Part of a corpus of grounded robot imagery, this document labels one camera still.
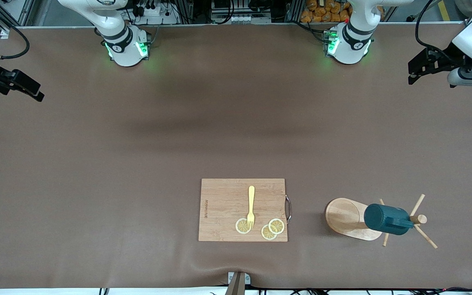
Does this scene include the yellow plastic fork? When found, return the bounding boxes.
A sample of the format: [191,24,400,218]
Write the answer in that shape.
[247,186,256,230]

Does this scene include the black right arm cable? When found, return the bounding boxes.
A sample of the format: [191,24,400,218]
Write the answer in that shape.
[0,25,30,60]

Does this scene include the orange toy pile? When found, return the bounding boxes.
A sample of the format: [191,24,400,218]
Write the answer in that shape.
[300,0,384,23]

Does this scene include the wooden mug tree rack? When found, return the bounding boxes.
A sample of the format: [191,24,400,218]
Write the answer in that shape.
[324,193,438,249]

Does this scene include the white socket strip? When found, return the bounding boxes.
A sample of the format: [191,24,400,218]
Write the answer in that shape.
[211,12,271,24]

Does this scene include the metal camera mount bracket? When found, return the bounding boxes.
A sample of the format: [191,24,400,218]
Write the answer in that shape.
[225,271,251,295]

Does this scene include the teal cup yellow inside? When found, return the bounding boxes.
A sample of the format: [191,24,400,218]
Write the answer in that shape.
[363,204,413,236]

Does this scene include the white power strip black plugs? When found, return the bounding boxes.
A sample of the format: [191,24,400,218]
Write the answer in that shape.
[132,0,181,25]

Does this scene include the bamboo cutting board metal handle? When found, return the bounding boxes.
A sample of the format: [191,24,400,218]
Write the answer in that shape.
[198,178,292,242]

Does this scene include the brown table mat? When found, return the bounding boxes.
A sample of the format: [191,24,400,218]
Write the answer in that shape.
[0,23,472,289]

